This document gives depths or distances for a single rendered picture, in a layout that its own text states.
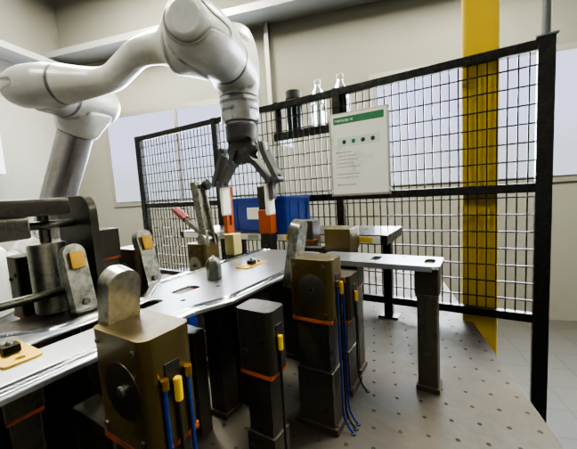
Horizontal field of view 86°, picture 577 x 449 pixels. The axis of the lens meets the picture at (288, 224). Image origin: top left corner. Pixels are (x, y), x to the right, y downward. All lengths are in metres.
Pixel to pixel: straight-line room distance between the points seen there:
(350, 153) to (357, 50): 2.03
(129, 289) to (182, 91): 3.33
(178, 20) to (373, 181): 0.82
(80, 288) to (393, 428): 0.64
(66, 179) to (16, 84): 0.31
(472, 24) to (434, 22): 1.99
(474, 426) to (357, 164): 0.83
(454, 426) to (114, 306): 0.65
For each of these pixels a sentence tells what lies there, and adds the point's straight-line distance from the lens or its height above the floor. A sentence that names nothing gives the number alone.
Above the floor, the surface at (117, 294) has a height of 1.08.
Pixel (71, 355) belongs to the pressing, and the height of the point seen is 1.00.
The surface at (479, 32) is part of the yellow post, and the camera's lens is 1.25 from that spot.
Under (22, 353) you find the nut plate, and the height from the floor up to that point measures 1.00.
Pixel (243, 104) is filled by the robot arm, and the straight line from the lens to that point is 0.74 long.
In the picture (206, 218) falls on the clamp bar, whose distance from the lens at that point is 0.87.
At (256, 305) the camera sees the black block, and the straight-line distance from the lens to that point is 0.54.
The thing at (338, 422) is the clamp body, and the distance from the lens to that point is 0.74.
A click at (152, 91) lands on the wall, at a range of 3.85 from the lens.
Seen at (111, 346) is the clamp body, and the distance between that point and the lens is 0.37.
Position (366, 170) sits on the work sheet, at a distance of 1.19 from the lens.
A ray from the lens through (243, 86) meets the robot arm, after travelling 0.75.
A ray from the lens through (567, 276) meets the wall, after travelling 3.37.
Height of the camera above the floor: 1.17
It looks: 6 degrees down
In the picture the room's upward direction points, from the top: 4 degrees counter-clockwise
